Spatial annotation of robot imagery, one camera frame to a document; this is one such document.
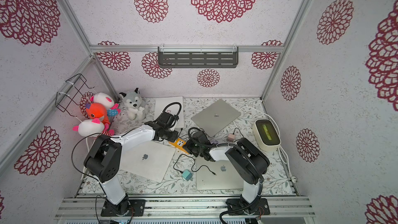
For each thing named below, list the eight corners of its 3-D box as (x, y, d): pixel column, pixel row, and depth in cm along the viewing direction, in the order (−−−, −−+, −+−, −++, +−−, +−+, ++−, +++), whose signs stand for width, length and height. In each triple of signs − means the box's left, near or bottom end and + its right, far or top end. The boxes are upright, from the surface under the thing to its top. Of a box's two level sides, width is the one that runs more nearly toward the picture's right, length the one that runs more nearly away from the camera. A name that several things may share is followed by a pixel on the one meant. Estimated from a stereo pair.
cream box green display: (258, 151, 95) (261, 146, 89) (251, 124, 107) (253, 119, 102) (278, 151, 95) (283, 146, 89) (269, 124, 107) (272, 118, 102)
